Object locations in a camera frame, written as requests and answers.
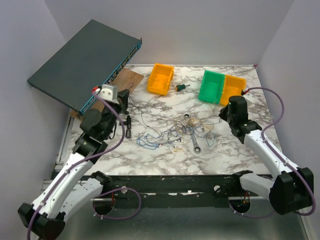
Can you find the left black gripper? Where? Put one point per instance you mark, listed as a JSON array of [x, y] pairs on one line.
[[123, 98]]

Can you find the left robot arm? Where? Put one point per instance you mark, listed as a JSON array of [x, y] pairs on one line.
[[47, 215]]

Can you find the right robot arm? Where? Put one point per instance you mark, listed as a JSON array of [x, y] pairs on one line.
[[291, 187]]

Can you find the plywood board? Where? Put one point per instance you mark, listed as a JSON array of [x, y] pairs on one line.
[[127, 79]]

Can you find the black metal T fitting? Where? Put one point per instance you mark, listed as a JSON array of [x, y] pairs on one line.
[[128, 124]]

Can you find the left yellow plastic bin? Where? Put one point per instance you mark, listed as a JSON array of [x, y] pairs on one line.
[[160, 79]]

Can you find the yellow plastic bin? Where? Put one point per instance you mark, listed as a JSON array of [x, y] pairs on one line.
[[160, 79], [233, 86]]

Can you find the green stubby screwdriver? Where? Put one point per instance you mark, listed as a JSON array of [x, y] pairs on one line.
[[181, 87]]

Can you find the small combination wrench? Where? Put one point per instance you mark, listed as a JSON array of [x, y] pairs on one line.
[[170, 142]]

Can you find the green plastic bin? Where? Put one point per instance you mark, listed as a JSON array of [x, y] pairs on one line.
[[212, 86]]

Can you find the large ratchet wrench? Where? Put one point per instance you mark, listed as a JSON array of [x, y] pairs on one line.
[[189, 125]]

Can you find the right yellow plastic bin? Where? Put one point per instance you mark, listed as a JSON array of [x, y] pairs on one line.
[[233, 86]]

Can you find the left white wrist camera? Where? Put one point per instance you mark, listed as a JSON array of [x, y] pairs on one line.
[[106, 92]]

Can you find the dark grey network switch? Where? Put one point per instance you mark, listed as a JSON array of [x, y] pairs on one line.
[[94, 56]]

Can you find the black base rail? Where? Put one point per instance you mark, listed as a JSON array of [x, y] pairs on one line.
[[172, 191]]

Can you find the aluminium frame rail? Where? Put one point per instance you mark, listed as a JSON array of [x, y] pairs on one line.
[[47, 185]]

